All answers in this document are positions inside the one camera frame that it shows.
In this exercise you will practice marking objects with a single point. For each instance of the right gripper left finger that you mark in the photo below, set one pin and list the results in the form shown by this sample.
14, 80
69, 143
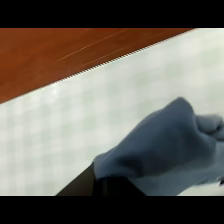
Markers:
81, 183

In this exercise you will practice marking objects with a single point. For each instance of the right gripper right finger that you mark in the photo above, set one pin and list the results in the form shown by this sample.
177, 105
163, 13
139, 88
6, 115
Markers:
118, 187

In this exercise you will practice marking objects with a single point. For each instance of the blue shirt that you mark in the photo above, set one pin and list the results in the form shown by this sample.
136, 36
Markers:
166, 146

